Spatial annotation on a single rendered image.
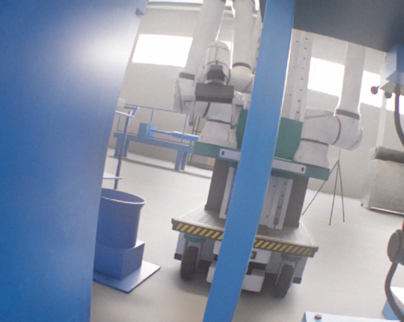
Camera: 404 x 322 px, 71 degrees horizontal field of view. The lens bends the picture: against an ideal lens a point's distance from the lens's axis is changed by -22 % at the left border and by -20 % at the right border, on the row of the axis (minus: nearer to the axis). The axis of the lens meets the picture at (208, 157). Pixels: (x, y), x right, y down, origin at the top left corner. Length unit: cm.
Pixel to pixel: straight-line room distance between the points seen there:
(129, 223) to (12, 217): 136
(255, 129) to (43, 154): 49
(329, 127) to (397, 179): 761
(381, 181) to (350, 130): 736
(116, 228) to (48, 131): 133
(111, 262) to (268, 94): 110
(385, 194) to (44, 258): 902
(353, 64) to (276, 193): 81
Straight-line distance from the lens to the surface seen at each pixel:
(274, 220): 183
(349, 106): 177
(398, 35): 87
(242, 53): 147
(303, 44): 194
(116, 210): 149
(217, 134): 163
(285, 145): 178
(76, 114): 22
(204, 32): 166
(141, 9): 29
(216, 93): 118
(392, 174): 916
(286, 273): 164
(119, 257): 150
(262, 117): 64
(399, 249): 100
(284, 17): 70
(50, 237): 22
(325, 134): 166
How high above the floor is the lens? 64
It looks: 1 degrees down
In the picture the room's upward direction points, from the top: 11 degrees clockwise
